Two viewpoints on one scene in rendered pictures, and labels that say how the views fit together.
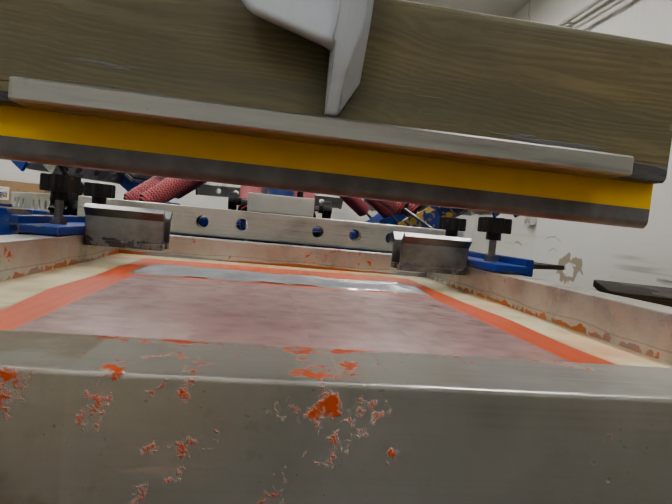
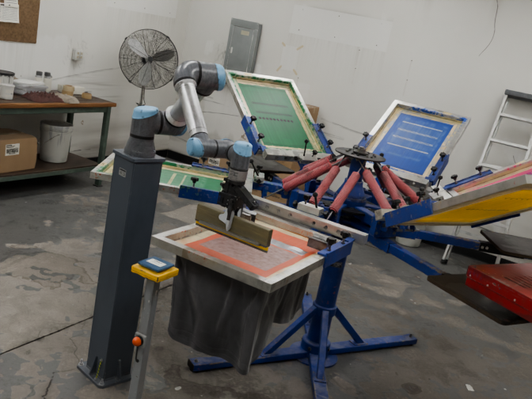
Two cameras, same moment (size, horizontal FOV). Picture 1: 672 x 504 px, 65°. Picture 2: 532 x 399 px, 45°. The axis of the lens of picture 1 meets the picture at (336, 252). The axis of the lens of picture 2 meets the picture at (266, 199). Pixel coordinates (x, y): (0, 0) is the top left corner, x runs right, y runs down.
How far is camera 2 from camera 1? 2.45 m
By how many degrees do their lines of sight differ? 37
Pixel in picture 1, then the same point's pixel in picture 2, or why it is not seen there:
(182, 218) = (272, 208)
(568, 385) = (220, 263)
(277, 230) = (300, 219)
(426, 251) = (314, 242)
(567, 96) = (254, 233)
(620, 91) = (260, 234)
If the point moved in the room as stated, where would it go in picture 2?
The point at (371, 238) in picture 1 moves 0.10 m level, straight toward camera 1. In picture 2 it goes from (331, 229) to (319, 232)
